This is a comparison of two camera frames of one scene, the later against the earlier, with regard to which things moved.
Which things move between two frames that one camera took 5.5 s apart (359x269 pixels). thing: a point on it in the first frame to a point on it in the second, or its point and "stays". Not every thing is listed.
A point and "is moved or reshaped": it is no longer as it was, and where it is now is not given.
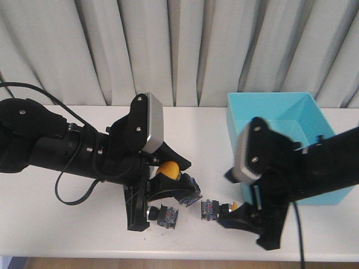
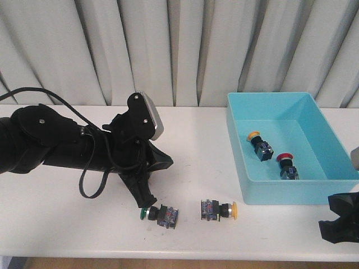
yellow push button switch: [211, 210] stays
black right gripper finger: [244, 218] to [345, 227]
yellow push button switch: [171, 170] is moved or reshaped
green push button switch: [166, 216] stays
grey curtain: [193, 52] stays
